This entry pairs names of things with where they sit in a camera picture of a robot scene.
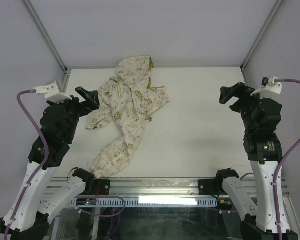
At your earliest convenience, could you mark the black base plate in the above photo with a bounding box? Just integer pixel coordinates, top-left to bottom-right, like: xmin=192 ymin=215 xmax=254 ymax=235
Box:
xmin=197 ymin=178 xmax=226 ymax=198
xmin=82 ymin=178 xmax=111 ymax=196

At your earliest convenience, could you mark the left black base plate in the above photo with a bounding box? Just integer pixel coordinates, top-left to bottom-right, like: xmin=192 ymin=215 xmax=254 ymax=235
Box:
xmin=82 ymin=178 xmax=111 ymax=196

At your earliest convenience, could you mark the aluminium mounting rail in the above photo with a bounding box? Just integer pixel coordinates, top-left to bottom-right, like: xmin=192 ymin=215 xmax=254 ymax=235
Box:
xmin=43 ymin=176 xmax=291 ymax=198

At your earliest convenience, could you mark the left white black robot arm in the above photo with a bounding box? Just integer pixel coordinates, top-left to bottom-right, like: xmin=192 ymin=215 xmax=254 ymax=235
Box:
xmin=0 ymin=84 xmax=100 ymax=240

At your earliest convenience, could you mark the cream green-printed hooded jacket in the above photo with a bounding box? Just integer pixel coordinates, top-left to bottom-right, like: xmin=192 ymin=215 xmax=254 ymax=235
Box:
xmin=85 ymin=56 xmax=170 ymax=179

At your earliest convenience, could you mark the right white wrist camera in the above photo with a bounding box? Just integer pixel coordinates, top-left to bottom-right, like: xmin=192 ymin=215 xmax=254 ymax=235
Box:
xmin=250 ymin=76 xmax=283 ymax=98

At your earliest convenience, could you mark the aluminium frame post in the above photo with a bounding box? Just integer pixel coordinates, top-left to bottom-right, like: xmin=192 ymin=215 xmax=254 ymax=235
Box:
xmin=240 ymin=0 xmax=285 ymax=86
xmin=21 ymin=0 xmax=71 ymax=92

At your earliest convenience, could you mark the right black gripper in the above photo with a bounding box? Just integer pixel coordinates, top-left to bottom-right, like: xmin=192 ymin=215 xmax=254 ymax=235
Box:
xmin=218 ymin=81 xmax=270 ymax=132

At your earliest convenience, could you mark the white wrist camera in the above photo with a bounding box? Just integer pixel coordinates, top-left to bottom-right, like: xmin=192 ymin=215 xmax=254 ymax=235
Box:
xmin=250 ymin=76 xmax=283 ymax=98
xmin=33 ymin=81 xmax=72 ymax=104

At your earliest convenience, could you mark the white slotted cable duct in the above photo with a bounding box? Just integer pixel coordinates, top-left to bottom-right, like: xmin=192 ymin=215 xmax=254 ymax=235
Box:
xmin=38 ymin=197 xmax=220 ymax=208

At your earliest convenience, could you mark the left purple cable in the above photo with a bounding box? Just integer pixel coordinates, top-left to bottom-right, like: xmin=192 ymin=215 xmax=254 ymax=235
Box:
xmin=3 ymin=89 xmax=51 ymax=240

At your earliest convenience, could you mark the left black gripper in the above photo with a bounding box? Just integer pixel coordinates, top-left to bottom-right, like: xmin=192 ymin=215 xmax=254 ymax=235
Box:
xmin=48 ymin=86 xmax=100 ymax=141

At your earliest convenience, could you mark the left aluminium frame post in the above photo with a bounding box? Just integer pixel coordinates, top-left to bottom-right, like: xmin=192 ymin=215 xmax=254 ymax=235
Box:
xmin=21 ymin=0 xmax=71 ymax=92

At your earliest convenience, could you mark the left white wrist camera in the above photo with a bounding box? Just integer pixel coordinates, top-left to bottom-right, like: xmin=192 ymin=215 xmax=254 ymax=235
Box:
xmin=33 ymin=81 xmax=72 ymax=104

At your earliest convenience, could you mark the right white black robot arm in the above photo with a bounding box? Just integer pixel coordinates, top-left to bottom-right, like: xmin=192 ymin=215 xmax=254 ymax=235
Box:
xmin=213 ymin=82 xmax=299 ymax=240

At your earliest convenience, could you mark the right aluminium frame post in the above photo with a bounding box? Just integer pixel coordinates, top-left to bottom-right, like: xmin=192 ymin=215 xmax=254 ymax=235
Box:
xmin=240 ymin=0 xmax=285 ymax=86

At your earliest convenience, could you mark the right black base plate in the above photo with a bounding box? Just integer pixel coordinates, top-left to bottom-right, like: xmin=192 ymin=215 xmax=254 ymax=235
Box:
xmin=197 ymin=178 xmax=226 ymax=198

